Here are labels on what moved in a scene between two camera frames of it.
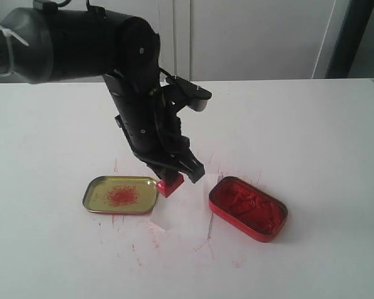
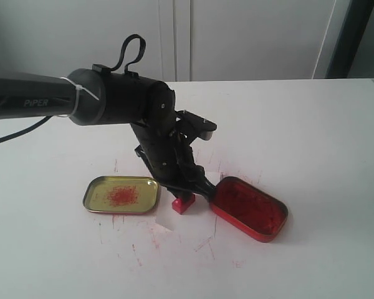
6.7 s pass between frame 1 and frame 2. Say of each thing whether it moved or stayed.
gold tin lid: stayed
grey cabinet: stayed
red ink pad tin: stayed
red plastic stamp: moved
